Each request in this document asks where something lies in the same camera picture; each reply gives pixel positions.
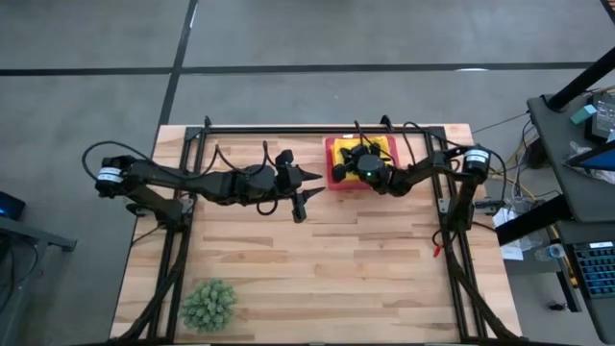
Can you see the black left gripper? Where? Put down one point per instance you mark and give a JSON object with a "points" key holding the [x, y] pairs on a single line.
{"points": [[288, 180]]}

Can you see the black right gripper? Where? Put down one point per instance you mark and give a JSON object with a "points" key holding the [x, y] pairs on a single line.
{"points": [[367, 168]]}

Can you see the yellow microfiber towel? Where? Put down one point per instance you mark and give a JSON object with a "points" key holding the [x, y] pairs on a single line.
{"points": [[341, 144]]}

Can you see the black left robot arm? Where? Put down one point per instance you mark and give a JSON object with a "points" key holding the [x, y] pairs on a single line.
{"points": [[192, 180]]}

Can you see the pink plastic tray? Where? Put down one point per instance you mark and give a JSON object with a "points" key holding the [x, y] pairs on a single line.
{"points": [[336, 185]]}

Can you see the grey metal mounting plate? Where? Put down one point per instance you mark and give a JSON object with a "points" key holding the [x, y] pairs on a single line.
{"points": [[444, 205]]}

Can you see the green artificial plant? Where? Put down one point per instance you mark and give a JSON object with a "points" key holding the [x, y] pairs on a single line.
{"points": [[209, 306]]}

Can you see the black low desk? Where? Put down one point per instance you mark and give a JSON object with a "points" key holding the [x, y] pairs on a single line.
{"points": [[528, 223]]}

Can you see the black side desk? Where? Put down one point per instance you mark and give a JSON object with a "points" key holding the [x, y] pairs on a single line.
{"points": [[552, 144]]}

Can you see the clear plastic bottle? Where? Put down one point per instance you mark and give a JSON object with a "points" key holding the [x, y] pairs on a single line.
{"points": [[552, 251]]}

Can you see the small teal box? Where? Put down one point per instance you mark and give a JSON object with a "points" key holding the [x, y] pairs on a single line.
{"points": [[583, 114]]}

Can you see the dark tablet screen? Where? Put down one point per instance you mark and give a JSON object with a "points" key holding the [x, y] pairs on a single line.
{"points": [[596, 158]]}

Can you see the black slanted pole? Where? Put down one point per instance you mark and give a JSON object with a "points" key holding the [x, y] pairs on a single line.
{"points": [[581, 81]]}

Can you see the small black floor object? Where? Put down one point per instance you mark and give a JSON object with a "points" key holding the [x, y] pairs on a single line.
{"points": [[557, 305]]}

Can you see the black electronics box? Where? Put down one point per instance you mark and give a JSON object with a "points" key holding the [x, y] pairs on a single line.
{"points": [[604, 117]]}

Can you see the keyboard with blue keys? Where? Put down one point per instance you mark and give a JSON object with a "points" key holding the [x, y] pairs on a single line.
{"points": [[596, 269]]}

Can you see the grey metal cart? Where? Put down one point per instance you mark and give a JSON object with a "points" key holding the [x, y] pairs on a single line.
{"points": [[48, 239]]}

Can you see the blue-lit black device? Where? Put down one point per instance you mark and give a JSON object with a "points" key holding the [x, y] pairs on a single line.
{"points": [[9, 206]]}

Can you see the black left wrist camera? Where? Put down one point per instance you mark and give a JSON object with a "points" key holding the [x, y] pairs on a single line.
{"points": [[299, 209]]}

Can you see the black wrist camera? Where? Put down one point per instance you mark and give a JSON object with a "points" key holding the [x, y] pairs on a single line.
{"points": [[299, 209], [339, 173]]}

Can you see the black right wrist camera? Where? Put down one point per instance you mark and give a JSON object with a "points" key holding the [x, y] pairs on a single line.
{"points": [[339, 173]]}

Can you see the black metal rig frame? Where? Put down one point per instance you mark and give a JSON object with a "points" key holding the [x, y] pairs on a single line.
{"points": [[312, 130]]}

